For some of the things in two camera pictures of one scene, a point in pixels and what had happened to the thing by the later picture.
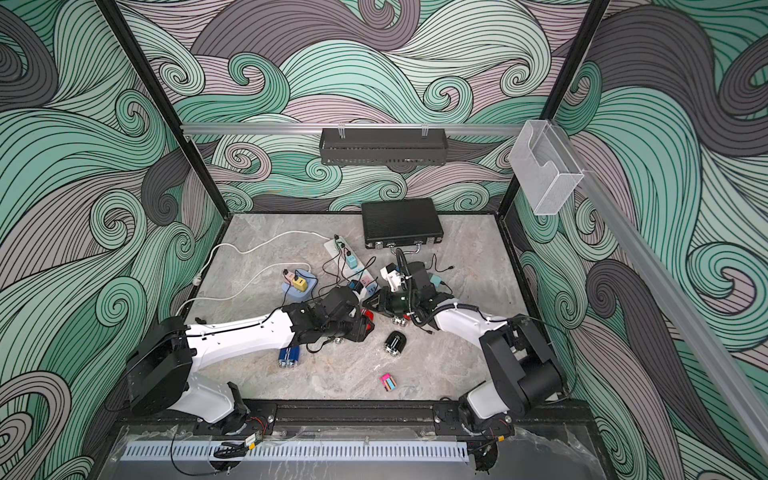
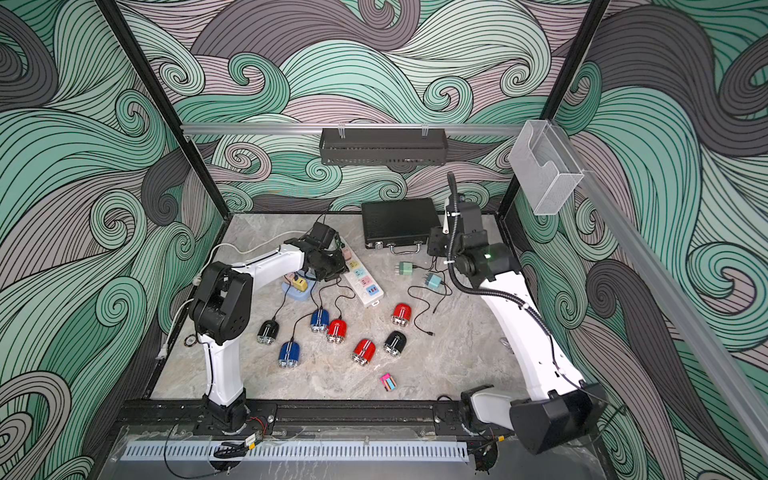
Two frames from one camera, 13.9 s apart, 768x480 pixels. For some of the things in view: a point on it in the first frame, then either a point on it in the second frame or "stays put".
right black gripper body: x=399 y=302 → x=442 y=245
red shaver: x=368 y=314 → x=364 y=351
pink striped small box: x=388 y=382 stays put
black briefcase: x=403 y=225 stays put
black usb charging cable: x=434 y=261 stays put
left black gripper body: x=350 y=329 → x=330 y=268
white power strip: x=349 y=265 stays put
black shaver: x=395 y=343 stays put
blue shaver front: x=288 y=357 stays put
